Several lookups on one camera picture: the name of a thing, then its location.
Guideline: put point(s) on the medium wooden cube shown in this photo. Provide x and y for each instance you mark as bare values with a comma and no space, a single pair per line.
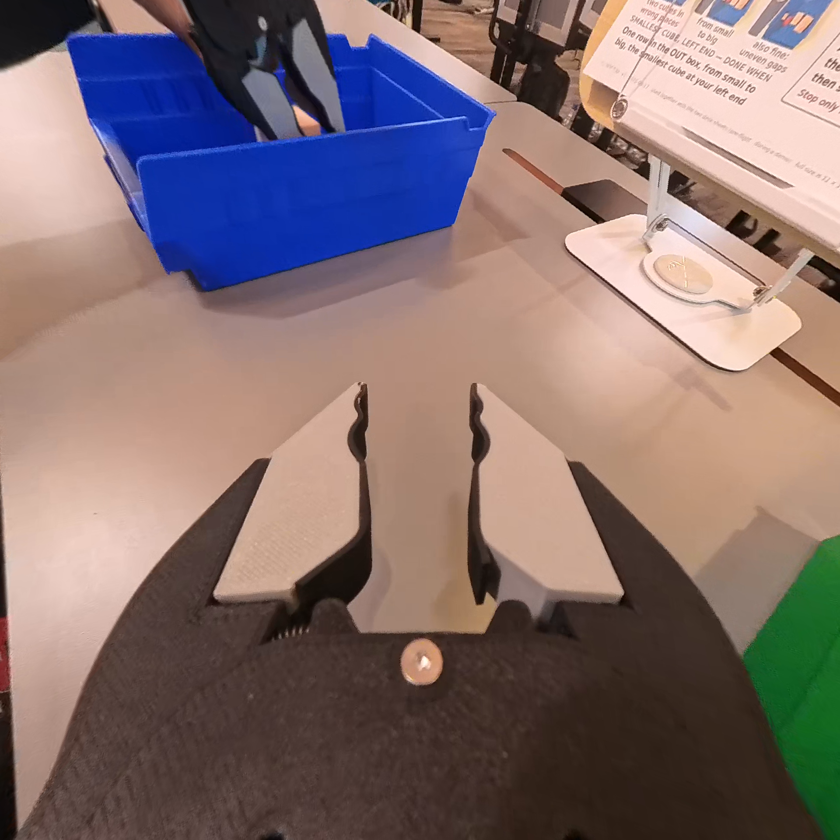
307,123

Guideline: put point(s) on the green plastic bin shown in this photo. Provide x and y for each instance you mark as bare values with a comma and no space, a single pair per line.
800,656

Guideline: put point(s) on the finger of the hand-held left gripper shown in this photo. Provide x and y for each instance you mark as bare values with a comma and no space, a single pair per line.
275,108
318,72

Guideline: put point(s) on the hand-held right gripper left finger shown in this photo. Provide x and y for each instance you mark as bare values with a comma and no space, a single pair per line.
295,518

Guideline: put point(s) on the person's left hand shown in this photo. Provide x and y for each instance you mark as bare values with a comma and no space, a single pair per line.
172,23

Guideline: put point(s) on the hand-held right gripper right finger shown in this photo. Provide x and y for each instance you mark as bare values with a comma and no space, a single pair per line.
544,525

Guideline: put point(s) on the large blue plastic bin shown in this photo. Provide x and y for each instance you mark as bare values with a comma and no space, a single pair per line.
295,197

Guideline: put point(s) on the grey metal-framed panel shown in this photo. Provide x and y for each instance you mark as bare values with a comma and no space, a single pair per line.
544,13

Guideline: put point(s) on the instruction sheet stand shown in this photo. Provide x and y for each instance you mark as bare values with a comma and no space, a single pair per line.
722,98

